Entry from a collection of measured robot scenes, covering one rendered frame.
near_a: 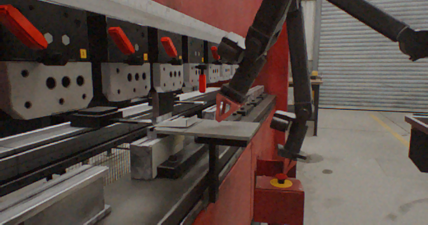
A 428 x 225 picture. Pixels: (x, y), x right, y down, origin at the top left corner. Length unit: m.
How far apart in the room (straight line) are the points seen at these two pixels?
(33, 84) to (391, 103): 8.22
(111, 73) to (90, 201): 0.25
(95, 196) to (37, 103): 0.24
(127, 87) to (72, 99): 0.15
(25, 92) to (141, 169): 0.42
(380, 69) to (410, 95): 0.91
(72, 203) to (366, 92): 7.98
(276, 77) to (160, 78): 2.26
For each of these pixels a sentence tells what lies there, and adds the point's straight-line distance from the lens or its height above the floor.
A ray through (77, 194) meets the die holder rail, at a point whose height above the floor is 0.95.
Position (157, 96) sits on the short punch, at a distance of 0.82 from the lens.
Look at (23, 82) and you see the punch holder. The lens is 0.46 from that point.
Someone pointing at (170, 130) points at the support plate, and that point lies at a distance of 0.78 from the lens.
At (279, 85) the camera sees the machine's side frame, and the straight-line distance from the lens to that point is 2.94.
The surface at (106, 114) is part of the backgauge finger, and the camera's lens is 0.95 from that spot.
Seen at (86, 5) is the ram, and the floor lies 1.28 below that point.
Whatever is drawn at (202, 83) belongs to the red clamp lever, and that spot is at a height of 1.11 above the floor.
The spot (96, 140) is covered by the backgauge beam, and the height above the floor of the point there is 0.93.
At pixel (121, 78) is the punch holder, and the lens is 0.62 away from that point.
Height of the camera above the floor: 1.18
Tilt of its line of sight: 9 degrees down
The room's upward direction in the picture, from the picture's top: straight up
